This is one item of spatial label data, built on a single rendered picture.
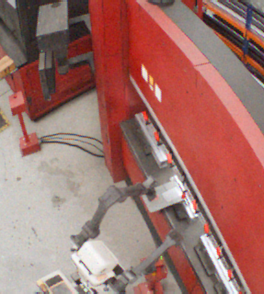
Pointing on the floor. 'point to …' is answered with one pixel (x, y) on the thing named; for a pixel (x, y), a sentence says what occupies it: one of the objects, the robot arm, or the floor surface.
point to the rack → (246, 38)
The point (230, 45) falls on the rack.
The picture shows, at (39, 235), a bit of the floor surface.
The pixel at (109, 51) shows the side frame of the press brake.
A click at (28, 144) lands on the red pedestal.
